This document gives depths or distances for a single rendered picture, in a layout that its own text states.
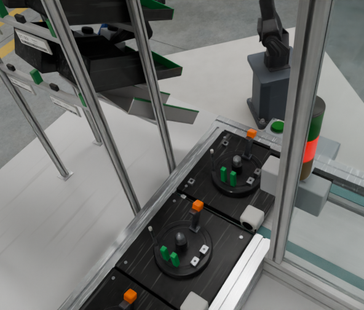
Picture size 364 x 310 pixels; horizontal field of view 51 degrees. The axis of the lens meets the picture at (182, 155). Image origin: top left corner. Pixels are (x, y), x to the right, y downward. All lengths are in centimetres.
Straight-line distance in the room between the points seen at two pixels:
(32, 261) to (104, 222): 22
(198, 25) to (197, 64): 187
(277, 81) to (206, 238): 52
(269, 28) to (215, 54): 53
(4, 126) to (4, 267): 192
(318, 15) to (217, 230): 63
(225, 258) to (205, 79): 79
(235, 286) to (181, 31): 273
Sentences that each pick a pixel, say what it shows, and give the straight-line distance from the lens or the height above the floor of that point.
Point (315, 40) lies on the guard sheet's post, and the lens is 46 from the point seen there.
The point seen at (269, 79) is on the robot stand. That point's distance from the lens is 117.
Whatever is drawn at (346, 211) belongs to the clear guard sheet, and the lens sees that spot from 67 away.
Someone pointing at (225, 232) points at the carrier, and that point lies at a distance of 95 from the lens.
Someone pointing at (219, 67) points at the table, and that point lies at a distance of 155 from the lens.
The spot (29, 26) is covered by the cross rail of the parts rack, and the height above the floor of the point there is 147.
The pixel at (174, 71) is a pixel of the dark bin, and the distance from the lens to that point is 98.
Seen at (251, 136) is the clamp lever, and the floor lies 106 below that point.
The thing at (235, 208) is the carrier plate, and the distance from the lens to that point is 98.
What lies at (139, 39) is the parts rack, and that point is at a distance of 82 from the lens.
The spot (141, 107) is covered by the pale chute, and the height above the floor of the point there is 118.
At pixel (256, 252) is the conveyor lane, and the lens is 94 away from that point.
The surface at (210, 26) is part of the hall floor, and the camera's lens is 340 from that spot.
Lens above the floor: 181
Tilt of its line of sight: 50 degrees down
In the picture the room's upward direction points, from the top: 11 degrees counter-clockwise
